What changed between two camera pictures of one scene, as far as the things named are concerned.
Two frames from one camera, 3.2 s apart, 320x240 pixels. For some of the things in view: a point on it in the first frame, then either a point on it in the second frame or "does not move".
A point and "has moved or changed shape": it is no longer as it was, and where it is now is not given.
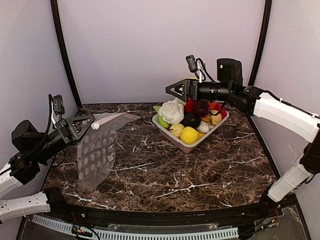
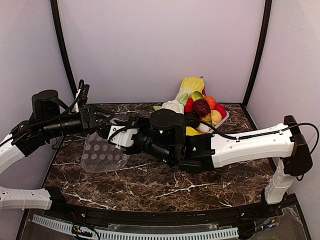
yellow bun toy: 216,119 does not move
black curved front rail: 55,203 does not move
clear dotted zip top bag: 96,150 has moved or changed shape
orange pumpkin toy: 212,105 does not move
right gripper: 191,90 to 135,122
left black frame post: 57,19 does not move
